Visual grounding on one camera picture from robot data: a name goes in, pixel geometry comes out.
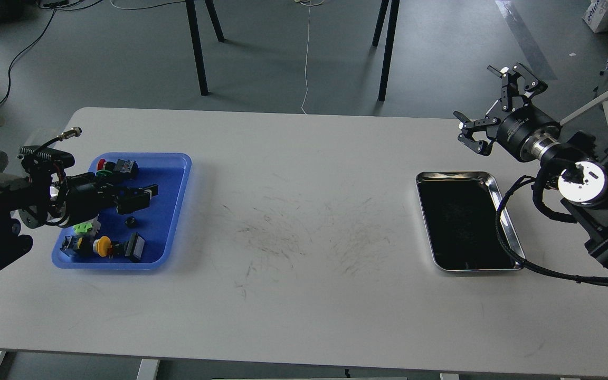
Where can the black table leg far left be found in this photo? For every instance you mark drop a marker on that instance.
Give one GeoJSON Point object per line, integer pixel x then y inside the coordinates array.
{"type": "Point", "coordinates": [211, 9]}

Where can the green push button switch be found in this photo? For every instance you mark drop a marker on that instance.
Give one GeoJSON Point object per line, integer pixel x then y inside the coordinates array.
{"type": "Point", "coordinates": [85, 229]}

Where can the black rectangular indicator switch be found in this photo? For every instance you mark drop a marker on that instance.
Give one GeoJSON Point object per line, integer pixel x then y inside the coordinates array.
{"type": "Point", "coordinates": [131, 249]}

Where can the red mushroom push button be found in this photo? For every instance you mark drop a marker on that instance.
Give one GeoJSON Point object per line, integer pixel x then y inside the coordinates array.
{"type": "Point", "coordinates": [121, 168]}

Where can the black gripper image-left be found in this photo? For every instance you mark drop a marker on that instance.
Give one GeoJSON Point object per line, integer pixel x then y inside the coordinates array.
{"type": "Point", "coordinates": [83, 197]}

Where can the black table leg far right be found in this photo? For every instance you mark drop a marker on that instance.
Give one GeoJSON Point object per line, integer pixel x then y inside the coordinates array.
{"type": "Point", "coordinates": [382, 11]}

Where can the cardboard box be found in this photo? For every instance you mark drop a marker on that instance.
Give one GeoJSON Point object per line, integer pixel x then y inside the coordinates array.
{"type": "Point", "coordinates": [596, 16]}

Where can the yellow mushroom push button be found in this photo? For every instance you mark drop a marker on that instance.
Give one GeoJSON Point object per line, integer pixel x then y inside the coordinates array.
{"type": "Point", "coordinates": [82, 246]}

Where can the black table leg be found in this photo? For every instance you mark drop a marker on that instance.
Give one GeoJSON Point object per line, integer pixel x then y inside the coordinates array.
{"type": "Point", "coordinates": [382, 11]}
{"type": "Point", "coordinates": [196, 47]}
{"type": "Point", "coordinates": [211, 9]}
{"type": "Point", "coordinates": [391, 18]}

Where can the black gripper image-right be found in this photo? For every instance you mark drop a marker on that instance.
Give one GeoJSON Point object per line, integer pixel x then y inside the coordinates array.
{"type": "Point", "coordinates": [525, 132]}

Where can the silver metal tray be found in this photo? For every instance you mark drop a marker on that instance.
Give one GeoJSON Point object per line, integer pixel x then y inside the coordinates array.
{"type": "Point", "coordinates": [465, 234]}

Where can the blue plastic tray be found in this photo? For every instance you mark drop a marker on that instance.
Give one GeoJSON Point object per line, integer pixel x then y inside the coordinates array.
{"type": "Point", "coordinates": [156, 223]}

